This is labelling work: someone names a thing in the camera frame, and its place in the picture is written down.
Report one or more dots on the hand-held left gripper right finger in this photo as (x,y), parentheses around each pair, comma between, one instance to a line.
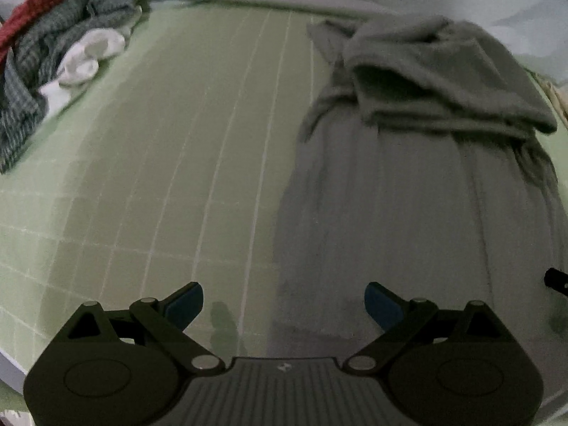
(381,306)

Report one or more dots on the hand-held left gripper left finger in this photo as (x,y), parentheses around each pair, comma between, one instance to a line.
(186,304)

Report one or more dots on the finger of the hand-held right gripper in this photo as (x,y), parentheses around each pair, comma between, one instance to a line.
(557,280)

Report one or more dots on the grey zip hoodie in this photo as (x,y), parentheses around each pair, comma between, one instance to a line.
(377,208)

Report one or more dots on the white garment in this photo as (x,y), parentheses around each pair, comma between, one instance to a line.
(95,44)

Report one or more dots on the grey striped garment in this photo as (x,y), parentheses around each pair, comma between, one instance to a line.
(49,49)

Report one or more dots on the red garment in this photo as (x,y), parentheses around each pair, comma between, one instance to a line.
(31,13)

